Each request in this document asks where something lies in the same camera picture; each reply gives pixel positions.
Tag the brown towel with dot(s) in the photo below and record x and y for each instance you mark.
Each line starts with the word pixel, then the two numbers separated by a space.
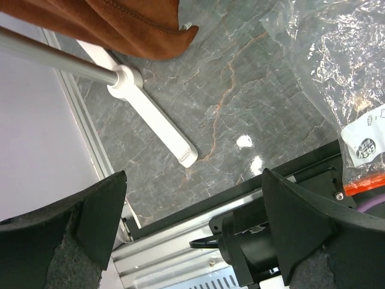
pixel 145 29

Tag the clear zip top bag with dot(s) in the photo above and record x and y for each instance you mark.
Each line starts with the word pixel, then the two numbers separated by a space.
pixel 335 50

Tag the white clothes rack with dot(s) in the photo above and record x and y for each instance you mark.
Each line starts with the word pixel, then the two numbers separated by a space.
pixel 123 83

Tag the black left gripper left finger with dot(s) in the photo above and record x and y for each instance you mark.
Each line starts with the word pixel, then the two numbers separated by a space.
pixel 66 244

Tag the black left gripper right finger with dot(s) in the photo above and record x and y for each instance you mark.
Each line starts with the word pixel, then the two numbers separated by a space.
pixel 320 243

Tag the aluminium frame rail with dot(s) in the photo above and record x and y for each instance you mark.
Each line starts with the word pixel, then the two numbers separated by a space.
pixel 165 258

